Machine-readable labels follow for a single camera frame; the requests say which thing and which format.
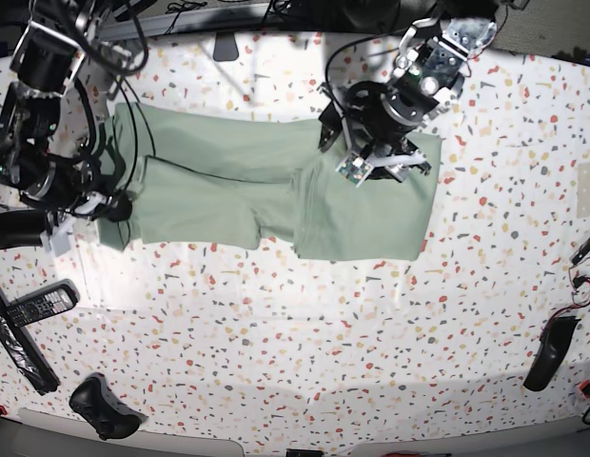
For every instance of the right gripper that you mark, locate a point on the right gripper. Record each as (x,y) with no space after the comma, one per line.
(56,191)

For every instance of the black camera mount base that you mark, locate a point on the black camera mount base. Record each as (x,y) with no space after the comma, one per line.
(225,47)

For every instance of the black game controller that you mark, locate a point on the black game controller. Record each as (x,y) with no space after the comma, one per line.
(89,401)

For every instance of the black remote control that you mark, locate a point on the black remote control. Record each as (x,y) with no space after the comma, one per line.
(45,303)

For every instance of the black cylinder bottle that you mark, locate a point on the black cylinder bottle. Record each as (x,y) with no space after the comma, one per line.
(14,231)

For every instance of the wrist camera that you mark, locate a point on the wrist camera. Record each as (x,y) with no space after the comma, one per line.
(56,241)
(354,168)

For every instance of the green T-shirt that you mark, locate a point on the green T-shirt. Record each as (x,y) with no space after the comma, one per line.
(194,178)

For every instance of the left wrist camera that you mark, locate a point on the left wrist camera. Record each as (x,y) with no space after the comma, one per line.
(354,168)

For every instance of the long black bar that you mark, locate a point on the long black bar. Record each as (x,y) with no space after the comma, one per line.
(24,353)

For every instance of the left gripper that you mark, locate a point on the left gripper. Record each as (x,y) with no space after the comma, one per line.
(376,122)

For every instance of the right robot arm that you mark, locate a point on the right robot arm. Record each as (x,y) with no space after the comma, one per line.
(59,37)

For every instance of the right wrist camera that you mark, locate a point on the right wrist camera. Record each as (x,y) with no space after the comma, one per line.
(56,241)

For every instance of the terrazzo pattern table cloth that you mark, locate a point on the terrazzo pattern table cloth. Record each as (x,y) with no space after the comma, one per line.
(270,351)

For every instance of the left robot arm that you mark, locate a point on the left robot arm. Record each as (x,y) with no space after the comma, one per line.
(429,74)

